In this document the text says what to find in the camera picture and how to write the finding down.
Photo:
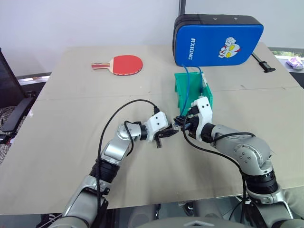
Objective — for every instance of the small white coupler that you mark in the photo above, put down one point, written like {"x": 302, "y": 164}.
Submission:
{"x": 175, "y": 126}

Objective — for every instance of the red table tennis paddle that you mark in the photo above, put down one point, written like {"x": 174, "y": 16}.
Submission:
{"x": 127, "y": 64}

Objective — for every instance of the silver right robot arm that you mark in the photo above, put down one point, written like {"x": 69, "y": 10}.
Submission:
{"x": 251, "y": 149}

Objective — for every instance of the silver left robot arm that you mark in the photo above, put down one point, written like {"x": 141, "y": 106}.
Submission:
{"x": 111, "y": 148}

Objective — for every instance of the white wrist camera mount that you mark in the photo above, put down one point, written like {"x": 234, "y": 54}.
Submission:
{"x": 204, "y": 111}
{"x": 158, "y": 121}

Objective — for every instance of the black office chair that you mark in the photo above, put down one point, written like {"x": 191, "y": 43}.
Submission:
{"x": 9, "y": 95}

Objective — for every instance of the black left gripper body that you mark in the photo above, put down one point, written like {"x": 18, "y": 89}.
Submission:
{"x": 158, "y": 140}

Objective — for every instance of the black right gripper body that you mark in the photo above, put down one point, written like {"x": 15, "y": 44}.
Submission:
{"x": 195, "y": 123}

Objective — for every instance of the blue black kick pad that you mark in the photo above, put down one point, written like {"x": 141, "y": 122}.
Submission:
{"x": 209, "y": 42}

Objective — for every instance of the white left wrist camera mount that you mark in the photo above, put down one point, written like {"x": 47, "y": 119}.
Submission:
{"x": 158, "y": 121}

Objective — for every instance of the small white plastic piece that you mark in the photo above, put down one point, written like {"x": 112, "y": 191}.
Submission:
{"x": 204, "y": 79}

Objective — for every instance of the green plastic bin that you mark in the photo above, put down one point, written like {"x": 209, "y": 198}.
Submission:
{"x": 183, "y": 95}

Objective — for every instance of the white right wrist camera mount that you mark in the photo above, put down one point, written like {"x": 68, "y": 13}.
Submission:
{"x": 204, "y": 111}

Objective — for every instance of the black vertical pole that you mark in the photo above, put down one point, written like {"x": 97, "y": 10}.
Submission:
{"x": 182, "y": 7}

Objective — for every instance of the purple white plastic bag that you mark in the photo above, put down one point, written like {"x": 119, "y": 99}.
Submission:
{"x": 295, "y": 62}

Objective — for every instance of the black white striped shoe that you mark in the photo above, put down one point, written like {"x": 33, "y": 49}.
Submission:
{"x": 48, "y": 218}

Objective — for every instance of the dark glossy rounded housing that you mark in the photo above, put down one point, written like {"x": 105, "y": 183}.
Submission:
{"x": 166, "y": 213}

